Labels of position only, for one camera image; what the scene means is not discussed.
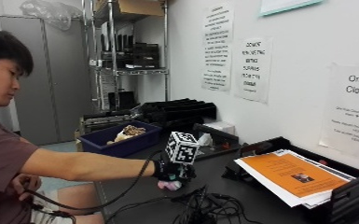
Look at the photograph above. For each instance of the white marker cube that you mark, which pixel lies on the white marker cube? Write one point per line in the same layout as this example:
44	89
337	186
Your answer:
182	147

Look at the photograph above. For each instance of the black box under shelf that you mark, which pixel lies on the black box under shelf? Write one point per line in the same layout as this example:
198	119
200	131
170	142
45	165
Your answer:
123	100

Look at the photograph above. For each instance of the white sheet with teal edge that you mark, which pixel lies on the white sheet with teal edge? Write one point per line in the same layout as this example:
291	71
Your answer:
285	5

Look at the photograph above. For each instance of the blue plastic bin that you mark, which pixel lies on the blue plastic bin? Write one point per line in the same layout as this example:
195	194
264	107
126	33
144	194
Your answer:
123	146

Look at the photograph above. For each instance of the short white text poster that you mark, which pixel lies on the short white text poster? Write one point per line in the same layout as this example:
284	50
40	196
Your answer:
253	70

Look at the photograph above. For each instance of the the person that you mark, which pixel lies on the the person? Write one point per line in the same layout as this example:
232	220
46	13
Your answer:
1	161

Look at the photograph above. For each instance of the stack of black trays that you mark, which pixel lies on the stack of black trays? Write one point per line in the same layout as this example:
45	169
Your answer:
179	112

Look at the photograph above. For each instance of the small white box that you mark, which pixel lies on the small white box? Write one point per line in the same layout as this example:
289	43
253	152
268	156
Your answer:
222	127

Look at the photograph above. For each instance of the clear plastic bag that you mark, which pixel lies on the clear plastic bag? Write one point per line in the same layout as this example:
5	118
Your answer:
53	12

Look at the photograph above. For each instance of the black paper tray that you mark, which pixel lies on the black paper tray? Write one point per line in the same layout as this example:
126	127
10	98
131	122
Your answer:
353	193

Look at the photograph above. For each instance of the black devices on shelf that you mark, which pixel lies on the black devices on shelf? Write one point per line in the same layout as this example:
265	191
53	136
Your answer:
141	56

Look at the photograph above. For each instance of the paper stack with orange sheet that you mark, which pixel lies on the paper stack with orange sheet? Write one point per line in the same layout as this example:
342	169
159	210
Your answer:
295	177

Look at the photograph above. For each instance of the brown and white soft toy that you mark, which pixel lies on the brown and white soft toy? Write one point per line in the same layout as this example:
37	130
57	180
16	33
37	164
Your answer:
129	132

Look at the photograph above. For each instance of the black and metal crate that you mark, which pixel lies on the black and metal crate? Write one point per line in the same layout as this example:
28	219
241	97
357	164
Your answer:
107	119

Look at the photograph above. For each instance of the grey metal cabinet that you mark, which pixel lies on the grey metal cabinet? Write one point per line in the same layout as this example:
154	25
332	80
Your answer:
59	81

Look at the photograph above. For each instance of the tall white text poster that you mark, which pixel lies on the tall white text poster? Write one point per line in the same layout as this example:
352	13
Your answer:
218	46

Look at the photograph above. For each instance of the wide white wall notice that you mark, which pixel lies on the wide white wall notice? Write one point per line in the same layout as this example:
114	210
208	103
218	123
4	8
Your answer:
353	109

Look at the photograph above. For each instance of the pink soft toy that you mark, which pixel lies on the pink soft toy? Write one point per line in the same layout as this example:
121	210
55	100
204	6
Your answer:
170	185

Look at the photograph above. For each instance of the cardboard box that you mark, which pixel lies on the cardboard box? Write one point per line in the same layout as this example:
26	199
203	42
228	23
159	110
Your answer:
137	7

